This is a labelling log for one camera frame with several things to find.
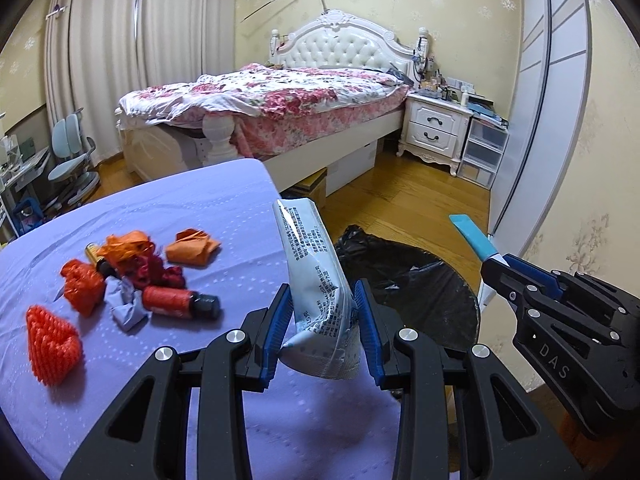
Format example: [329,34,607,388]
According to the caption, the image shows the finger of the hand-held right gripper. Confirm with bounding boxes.
[480,255,628,346]
[502,255,640,313]

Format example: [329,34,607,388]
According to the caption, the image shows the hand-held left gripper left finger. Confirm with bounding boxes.
[60,282,293,480]

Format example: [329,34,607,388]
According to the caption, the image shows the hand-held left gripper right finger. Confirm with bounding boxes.
[352,279,586,480]

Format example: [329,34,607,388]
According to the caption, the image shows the teal and white wrapper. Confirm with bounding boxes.
[448,214,507,264]

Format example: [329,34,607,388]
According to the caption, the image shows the white printed plastic packet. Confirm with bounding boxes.
[272,199,363,381]

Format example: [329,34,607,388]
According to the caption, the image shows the black bag lined trash bin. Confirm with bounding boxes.
[332,225,482,402]

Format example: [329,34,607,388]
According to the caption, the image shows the orange paper bag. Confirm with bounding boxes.
[165,228,222,266]

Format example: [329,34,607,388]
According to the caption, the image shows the dark red mesh net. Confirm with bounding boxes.
[127,252,186,291]

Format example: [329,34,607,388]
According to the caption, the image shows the grey paper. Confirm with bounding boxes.
[104,277,153,332]

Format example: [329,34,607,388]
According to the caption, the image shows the small orange foam net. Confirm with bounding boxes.
[60,259,107,318]

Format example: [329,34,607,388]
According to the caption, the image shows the large orange foam net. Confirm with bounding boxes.
[26,305,84,387]

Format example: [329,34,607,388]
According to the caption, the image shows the brown bottle in orange net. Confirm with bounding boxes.
[142,285,221,321]

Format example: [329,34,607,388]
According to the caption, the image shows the clear plastic drawer unit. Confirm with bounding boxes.
[456,115,510,190]

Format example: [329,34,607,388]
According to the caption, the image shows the cardboard box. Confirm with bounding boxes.
[289,169,329,209]

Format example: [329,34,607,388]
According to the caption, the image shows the purple tablecloth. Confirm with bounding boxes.
[0,157,407,480]

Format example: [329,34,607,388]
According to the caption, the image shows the white nightstand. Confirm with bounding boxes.
[396,91,474,177]

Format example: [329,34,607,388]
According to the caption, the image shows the stack of books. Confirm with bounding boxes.
[469,95,510,128]

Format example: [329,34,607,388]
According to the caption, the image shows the white storage box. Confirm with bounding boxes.
[325,140,380,196]

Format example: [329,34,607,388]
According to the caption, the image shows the orange crumpled plastic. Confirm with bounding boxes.
[97,230,161,271]

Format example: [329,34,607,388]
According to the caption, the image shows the grey sliding wardrobe door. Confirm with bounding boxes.
[487,0,597,262]

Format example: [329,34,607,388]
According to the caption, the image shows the pile of small toiletries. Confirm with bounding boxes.
[414,57,468,105]

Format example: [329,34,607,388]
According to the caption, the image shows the pink floral bed sheet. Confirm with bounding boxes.
[170,92,407,159]

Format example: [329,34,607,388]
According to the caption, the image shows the pink floral quilt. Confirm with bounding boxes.
[117,62,412,128]

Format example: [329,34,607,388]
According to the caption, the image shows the light blue desk chair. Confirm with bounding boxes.
[47,112,102,209]

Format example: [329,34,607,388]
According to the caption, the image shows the blue stool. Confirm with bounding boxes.
[15,199,44,234]

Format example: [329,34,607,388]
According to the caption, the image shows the white tufted bed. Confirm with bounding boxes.
[116,10,432,197]

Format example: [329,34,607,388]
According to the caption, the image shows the cluttered desk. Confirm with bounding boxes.
[0,132,52,242]

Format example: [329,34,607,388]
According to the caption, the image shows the beige curtain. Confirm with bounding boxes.
[135,0,239,92]
[44,0,147,162]

